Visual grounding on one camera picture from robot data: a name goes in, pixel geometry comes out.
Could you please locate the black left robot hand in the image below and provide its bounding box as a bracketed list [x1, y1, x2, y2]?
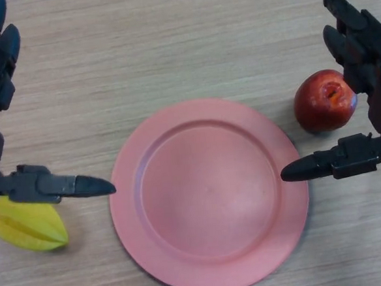
[0, 0, 118, 208]

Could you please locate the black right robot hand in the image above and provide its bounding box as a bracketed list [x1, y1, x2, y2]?
[267, 0, 381, 184]

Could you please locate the yellow starfruit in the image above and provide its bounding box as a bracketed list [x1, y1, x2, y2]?
[0, 191, 70, 255]

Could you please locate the pink round plate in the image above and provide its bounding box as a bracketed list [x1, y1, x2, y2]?
[102, 91, 316, 286]

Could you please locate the red apple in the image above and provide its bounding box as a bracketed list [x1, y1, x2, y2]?
[291, 67, 360, 135]

